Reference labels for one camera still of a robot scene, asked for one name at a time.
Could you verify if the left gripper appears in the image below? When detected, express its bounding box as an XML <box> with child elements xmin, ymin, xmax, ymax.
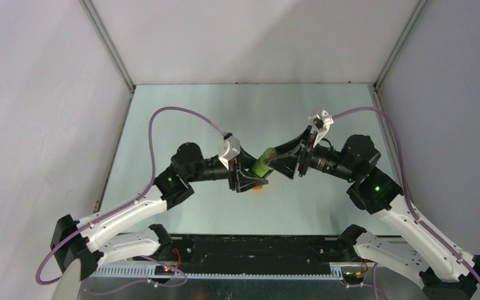
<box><xmin>186</xmin><ymin>145</ymin><xmax>268</xmax><ymax>193</ymax></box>

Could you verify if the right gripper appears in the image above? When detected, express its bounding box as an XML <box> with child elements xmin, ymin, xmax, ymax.
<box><xmin>263</xmin><ymin>126</ymin><xmax>356</xmax><ymax>182</ymax></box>

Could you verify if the green pill bottle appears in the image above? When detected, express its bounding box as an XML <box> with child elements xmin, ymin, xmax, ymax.
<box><xmin>249</xmin><ymin>147</ymin><xmax>276</xmax><ymax>178</ymax></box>

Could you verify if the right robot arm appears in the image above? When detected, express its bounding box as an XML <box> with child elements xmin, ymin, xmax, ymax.
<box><xmin>264</xmin><ymin>129</ymin><xmax>480</xmax><ymax>299</ymax></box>

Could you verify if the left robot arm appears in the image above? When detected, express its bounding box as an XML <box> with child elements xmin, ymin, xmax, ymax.
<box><xmin>49</xmin><ymin>137</ymin><xmax>273</xmax><ymax>279</ymax></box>

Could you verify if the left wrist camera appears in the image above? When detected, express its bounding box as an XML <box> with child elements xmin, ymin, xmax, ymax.
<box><xmin>218</xmin><ymin>132</ymin><xmax>241</xmax><ymax>170</ymax></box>

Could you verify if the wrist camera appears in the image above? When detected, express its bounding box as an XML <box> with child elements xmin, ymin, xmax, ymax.
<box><xmin>218</xmin><ymin>132</ymin><xmax>241</xmax><ymax>170</ymax></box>
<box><xmin>308</xmin><ymin>109</ymin><xmax>334</xmax><ymax>146</ymax></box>

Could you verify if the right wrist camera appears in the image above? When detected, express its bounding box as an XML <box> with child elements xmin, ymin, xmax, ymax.
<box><xmin>308</xmin><ymin>109</ymin><xmax>334</xmax><ymax>146</ymax></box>

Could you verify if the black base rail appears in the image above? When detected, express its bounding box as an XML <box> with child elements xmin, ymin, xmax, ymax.
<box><xmin>107</xmin><ymin>234</ymin><xmax>398</xmax><ymax>278</ymax></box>

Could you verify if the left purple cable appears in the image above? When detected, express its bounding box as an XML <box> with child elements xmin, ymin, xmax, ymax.
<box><xmin>35</xmin><ymin>106</ymin><xmax>226</xmax><ymax>286</ymax></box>

